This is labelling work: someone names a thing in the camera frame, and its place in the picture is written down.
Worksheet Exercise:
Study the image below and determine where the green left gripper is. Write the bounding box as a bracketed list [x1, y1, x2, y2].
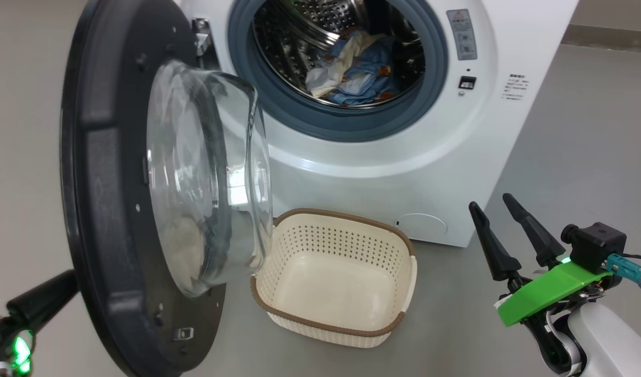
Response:
[0, 270, 79, 377]

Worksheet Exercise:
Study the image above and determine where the cream perforated laundry basket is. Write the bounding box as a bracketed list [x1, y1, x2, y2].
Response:
[250, 208, 418, 349]

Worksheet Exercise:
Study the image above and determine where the black cable teal connector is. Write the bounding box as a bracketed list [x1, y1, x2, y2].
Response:
[607, 253, 641, 293]

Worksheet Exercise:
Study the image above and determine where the metal door hinge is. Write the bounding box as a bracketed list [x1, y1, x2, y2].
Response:
[191, 17, 219, 69]

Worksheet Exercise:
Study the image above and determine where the white front-load washing machine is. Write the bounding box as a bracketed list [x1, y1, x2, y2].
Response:
[171, 0, 580, 248]

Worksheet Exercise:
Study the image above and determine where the grey rubber door gasket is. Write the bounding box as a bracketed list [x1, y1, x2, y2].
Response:
[227, 0, 449, 143]

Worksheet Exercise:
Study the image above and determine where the black round washer door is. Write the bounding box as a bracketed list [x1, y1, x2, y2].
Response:
[60, 0, 274, 377]

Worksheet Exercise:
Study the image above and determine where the round white filter cover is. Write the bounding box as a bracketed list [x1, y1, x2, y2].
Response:
[395, 213, 448, 237]

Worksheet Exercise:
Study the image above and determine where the grey warning sticker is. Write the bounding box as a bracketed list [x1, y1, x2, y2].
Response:
[446, 9, 478, 61]

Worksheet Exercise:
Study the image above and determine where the blue cartoon print garment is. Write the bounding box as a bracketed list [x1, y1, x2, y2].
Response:
[326, 36, 405, 107]

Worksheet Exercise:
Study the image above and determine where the stainless steel washing machine drum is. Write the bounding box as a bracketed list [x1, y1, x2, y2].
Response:
[252, 0, 426, 109]

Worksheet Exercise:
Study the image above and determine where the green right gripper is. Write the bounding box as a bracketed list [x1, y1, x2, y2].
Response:
[468, 193, 621, 328]

